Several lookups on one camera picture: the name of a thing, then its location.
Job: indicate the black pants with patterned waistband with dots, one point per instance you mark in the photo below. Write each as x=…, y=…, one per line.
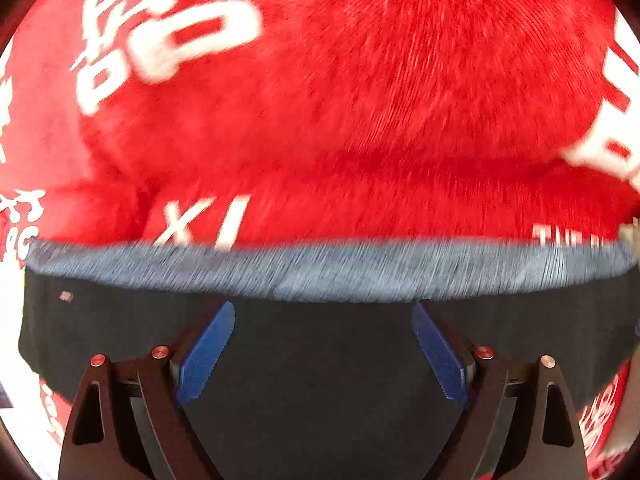
x=320, y=355

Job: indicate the red printed blanket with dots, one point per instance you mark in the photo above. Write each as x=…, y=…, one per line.
x=350, y=110

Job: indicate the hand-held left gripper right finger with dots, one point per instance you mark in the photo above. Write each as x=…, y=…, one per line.
x=439, y=355

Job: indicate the cream pillow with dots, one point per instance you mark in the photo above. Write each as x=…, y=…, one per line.
x=630, y=234

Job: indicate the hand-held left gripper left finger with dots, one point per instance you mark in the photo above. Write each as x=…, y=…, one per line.
x=207, y=350

